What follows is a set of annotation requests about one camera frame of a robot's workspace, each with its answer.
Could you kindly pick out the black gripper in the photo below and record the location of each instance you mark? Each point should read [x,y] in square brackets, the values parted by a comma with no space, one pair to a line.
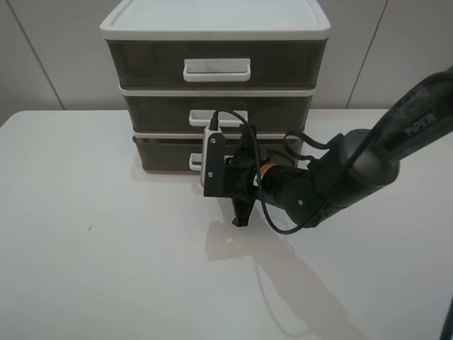
[243,158]

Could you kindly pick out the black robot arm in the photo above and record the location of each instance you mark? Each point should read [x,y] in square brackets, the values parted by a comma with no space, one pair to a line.
[354,165]

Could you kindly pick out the white wrist camera with mount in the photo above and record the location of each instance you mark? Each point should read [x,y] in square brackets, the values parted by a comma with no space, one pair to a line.
[213,163]

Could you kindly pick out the smoky translucent drawer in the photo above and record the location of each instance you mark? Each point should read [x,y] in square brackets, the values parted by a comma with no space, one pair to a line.
[165,154]
[186,114]
[159,65]

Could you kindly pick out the white plastic drawer cabinet frame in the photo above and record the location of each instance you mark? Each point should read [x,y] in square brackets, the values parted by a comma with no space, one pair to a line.
[216,21]

